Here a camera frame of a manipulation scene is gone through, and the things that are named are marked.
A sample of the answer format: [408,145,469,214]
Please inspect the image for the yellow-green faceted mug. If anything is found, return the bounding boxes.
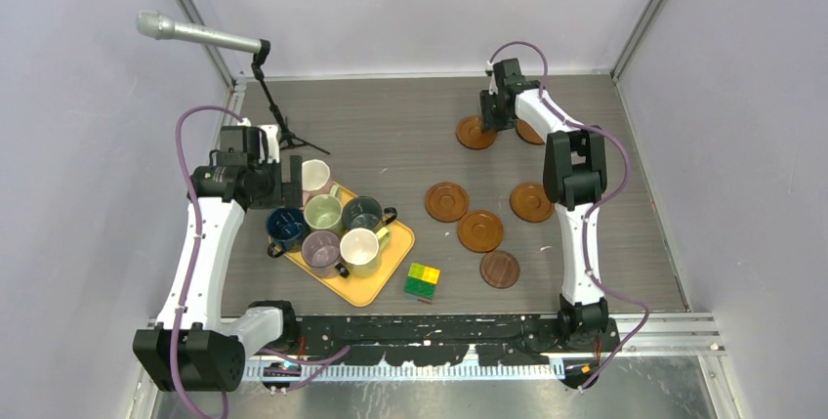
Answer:
[340,228,391,277]

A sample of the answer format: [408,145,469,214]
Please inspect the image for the colourful toy brick block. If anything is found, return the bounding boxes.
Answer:
[403,263,441,304]

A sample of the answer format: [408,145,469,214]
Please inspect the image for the dark blue mug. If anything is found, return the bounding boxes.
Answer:
[265,207,310,258]

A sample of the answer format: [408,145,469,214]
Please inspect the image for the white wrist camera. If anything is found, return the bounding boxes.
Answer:
[259,124,280,163]
[484,60,498,95]

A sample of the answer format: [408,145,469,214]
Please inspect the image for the pink faceted mug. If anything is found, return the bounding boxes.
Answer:
[302,159,333,202]

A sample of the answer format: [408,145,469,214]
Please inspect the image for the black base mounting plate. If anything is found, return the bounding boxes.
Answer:
[266,314,619,366]

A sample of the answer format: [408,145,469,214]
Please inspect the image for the black microphone tripod stand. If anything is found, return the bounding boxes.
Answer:
[251,39,330,155]

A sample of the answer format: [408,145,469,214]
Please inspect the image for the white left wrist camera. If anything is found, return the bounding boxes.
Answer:
[259,124,280,163]

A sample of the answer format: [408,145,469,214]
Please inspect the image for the brown wooden coaster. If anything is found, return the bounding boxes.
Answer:
[457,210,504,253]
[516,120,545,146]
[424,182,470,223]
[455,115,497,150]
[510,182,555,223]

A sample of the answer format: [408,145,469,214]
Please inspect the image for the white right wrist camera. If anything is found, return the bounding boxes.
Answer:
[484,60,498,95]

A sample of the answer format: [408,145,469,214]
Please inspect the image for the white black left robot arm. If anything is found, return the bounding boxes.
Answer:
[133,124,301,393]

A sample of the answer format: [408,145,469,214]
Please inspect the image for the light green mug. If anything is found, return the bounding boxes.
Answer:
[305,184,346,237]

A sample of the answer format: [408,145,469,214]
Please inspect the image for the dark walnut wooden coaster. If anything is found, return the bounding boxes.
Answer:
[479,250,520,289]

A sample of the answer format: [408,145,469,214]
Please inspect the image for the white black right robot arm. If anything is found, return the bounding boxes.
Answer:
[479,58,614,353]

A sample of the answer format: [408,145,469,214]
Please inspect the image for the dark grey green mug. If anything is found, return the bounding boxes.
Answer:
[342,196,397,232]

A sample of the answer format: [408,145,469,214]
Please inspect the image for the silver microphone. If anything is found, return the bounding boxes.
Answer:
[136,11,269,54]

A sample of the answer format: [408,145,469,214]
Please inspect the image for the purple mug black handle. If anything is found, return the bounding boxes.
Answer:
[301,230,351,279]

